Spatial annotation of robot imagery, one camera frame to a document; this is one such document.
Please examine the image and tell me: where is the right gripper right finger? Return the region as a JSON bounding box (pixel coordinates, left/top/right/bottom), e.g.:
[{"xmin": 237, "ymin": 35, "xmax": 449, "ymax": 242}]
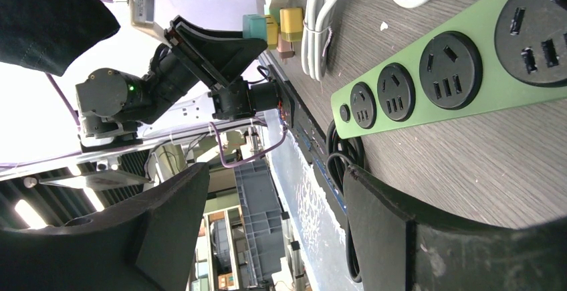
[{"xmin": 344, "ymin": 165, "xmax": 566, "ymax": 290}]

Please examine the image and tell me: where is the pink plug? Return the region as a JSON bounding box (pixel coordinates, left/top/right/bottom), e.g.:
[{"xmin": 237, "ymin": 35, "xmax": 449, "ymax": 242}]
[{"xmin": 276, "ymin": 34, "xmax": 295, "ymax": 61}]

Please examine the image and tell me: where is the black coiled cable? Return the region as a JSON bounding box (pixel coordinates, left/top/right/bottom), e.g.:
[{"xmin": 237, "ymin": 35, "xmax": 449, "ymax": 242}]
[{"xmin": 325, "ymin": 119, "xmax": 366, "ymax": 284}]

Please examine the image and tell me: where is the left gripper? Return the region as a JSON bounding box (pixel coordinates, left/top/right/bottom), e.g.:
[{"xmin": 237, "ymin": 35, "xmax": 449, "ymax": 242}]
[{"xmin": 164, "ymin": 15, "xmax": 267, "ymax": 89}]

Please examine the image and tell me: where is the teal plug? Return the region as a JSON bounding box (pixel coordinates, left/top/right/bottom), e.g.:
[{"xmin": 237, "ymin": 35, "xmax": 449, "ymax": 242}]
[{"xmin": 242, "ymin": 14, "xmax": 267, "ymax": 41}]

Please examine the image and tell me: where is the black garment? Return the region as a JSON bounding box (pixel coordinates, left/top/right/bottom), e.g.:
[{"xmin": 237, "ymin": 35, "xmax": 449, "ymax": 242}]
[{"xmin": 1, "ymin": 0, "xmax": 120, "ymax": 76}]

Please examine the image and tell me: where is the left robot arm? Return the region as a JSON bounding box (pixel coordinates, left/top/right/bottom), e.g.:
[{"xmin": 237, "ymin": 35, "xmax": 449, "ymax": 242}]
[{"xmin": 76, "ymin": 16, "xmax": 281, "ymax": 153}]

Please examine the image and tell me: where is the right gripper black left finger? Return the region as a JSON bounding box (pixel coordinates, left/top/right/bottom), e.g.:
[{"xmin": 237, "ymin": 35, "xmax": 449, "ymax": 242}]
[{"xmin": 1, "ymin": 163, "xmax": 210, "ymax": 290}]

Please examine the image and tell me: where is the green power strip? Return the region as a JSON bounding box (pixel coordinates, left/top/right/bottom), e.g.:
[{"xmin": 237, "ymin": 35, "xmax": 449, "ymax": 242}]
[{"xmin": 332, "ymin": 0, "xmax": 566, "ymax": 138}]

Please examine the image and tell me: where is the yellow plug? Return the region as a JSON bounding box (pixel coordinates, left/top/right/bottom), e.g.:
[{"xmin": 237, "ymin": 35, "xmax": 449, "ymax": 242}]
[
  {"xmin": 264, "ymin": 15, "xmax": 279, "ymax": 50},
  {"xmin": 279, "ymin": 7, "xmax": 304, "ymax": 42}
]

